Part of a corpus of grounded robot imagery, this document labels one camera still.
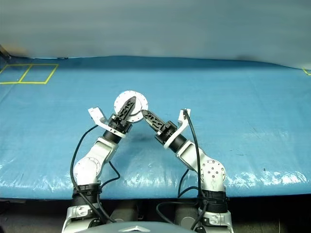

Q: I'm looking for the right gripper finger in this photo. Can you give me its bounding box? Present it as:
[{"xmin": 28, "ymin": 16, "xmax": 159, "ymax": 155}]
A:
[{"xmin": 141, "ymin": 109, "xmax": 166, "ymax": 132}]

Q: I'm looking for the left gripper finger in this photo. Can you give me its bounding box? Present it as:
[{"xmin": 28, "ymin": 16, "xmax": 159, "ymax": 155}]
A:
[{"xmin": 118, "ymin": 96, "xmax": 137, "ymax": 121}]

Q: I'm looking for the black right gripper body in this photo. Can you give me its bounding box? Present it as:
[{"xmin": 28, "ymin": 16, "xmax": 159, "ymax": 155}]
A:
[{"xmin": 155, "ymin": 120, "xmax": 178, "ymax": 144}]

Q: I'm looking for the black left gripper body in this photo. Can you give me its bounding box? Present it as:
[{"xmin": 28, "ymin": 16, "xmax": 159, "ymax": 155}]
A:
[{"xmin": 106, "ymin": 113, "xmax": 134, "ymax": 134}]

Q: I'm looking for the round silver motor stator housing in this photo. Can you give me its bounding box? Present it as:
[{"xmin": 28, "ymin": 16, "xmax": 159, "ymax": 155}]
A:
[{"xmin": 113, "ymin": 90, "xmax": 149, "ymax": 123}]

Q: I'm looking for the blue plastic table cover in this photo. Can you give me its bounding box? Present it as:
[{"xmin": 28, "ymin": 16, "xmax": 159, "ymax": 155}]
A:
[{"xmin": 0, "ymin": 55, "xmax": 311, "ymax": 201}]

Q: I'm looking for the grey rounded cylinder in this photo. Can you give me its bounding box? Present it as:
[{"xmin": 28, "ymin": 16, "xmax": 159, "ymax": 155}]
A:
[
  {"xmin": 174, "ymin": 202, "xmax": 200, "ymax": 227},
  {"xmin": 110, "ymin": 200, "xmax": 139, "ymax": 223}
]

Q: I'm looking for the grey robot torso shell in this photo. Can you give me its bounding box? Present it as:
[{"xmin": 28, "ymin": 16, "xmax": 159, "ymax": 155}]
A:
[{"xmin": 88, "ymin": 220, "xmax": 195, "ymax": 233}]

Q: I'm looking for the yellow tape double square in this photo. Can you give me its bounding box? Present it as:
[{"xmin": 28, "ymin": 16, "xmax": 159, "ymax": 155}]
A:
[{"xmin": 0, "ymin": 63, "xmax": 59, "ymax": 85}]

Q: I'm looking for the slanted metal bar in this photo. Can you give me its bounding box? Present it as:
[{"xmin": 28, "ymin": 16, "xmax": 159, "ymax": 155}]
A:
[{"xmin": 0, "ymin": 44, "xmax": 12, "ymax": 60}]

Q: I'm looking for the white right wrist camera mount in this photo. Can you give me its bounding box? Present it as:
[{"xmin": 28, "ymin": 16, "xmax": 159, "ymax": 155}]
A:
[{"xmin": 163, "ymin": 108, "xmax": 191, "ymax": 150}]

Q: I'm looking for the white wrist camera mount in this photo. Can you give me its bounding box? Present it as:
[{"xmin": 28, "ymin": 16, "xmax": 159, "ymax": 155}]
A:
[
  {"xmin": 87, "ymin": 106, "xmax": 127, "ymax": 139},
  {"xmin": 163, "ymin": 108, "xmax": 191, "ymax": 150}
]

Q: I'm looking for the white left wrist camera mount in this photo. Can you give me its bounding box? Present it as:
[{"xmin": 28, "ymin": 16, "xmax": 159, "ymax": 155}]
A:
[{"xmin": 87, "ymin": 106, "xmax": 127, "ymax": 139}]

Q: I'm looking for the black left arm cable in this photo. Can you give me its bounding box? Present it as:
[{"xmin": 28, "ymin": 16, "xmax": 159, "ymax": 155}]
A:
[{"xmin": 69, "ymin": 124, "xmax": 121, "ymax": 224}]

